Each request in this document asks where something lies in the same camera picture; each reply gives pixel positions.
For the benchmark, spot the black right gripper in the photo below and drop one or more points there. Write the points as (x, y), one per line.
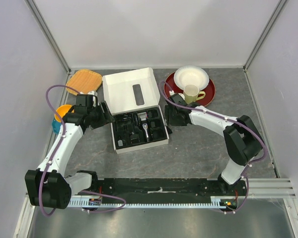
(169, 120)

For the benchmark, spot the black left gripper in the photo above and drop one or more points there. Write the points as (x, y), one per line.
(106, 117)

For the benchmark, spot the silver black hair clipper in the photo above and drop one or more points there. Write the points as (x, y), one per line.
(143, 121)

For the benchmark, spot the white cardboard box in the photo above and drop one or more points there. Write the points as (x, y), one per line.
(131, 91)

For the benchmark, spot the black guard comb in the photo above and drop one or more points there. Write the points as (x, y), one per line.
(134, 138)

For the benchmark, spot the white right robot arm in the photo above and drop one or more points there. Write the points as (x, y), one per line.
(242, 139)

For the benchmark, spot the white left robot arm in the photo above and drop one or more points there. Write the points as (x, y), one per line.
(47, 186)

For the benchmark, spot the orange small bowl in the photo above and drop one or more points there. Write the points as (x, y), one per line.
(61, 111)

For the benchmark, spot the light green mug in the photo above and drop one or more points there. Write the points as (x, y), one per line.
(192, 93)

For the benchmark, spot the woven orange tray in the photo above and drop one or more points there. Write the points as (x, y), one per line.
(85, 81)

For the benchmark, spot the teal dotted plate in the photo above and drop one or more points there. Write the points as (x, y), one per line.
(56, 126)

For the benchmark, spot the red round plate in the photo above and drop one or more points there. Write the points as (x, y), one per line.
(209, 90)

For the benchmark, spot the white ceramic bowl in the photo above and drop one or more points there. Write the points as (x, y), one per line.
(191, 75)

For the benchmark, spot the black plastic insert tray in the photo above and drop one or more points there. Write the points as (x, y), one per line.
(128, 123)

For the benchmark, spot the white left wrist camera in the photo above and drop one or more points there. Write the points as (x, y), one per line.
(94, 93)

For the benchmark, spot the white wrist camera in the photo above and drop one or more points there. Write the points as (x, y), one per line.
(175, 93)
(94, 93)

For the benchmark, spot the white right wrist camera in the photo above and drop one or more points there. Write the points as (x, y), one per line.
(175, 93)

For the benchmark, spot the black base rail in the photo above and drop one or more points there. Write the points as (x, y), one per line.
(167, 190)

